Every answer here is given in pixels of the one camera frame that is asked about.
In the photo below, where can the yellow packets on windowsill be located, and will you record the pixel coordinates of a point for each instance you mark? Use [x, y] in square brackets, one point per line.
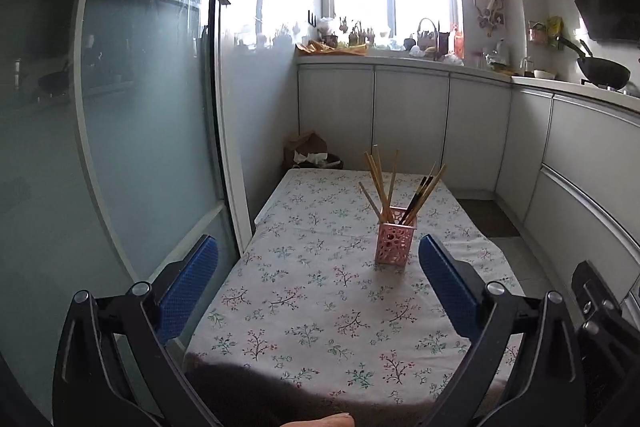
[332, 48]

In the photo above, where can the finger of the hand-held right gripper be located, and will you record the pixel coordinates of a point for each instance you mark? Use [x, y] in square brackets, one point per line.
[610, 357]

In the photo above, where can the white plastic bag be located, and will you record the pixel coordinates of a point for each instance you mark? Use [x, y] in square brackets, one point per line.
[327, 27]

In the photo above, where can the wooden chopstick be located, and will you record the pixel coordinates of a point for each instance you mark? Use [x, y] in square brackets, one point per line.
[436, 181]
[381, 174]
[433, 171]
[394, 177]
[375, 182]
[370, 202]

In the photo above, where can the red bottle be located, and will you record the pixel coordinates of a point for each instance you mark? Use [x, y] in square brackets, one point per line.
[458, 42]

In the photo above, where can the person's dark clothing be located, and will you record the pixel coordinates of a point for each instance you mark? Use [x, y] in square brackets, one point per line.
[260, 387]

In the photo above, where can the kitchen countertop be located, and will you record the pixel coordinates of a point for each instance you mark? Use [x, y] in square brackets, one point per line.
[550, 83]

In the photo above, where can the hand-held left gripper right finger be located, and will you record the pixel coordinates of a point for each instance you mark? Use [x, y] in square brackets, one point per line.
[447, 287]

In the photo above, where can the black wok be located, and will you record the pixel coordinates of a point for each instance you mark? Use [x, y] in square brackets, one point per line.
[602, 74]

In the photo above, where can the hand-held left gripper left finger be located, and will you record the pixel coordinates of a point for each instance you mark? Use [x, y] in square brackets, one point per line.
[187, 287]

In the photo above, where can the brown paper bag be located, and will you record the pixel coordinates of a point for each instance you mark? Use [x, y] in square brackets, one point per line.
[307, 147]

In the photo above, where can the pink perforated chopstick holder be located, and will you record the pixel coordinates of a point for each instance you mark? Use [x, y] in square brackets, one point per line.
[395, 239]

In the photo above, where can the white bowl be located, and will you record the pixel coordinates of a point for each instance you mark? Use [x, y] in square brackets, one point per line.
[544, 74]

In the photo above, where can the person's left hand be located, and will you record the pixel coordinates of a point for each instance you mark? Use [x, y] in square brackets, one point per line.
[325, 421]

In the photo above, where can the frosted glass sliding door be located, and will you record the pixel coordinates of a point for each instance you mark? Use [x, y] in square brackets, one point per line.
[125, 107]

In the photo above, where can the floral tablecloth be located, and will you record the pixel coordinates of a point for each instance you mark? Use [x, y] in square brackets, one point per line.
[320, 287]

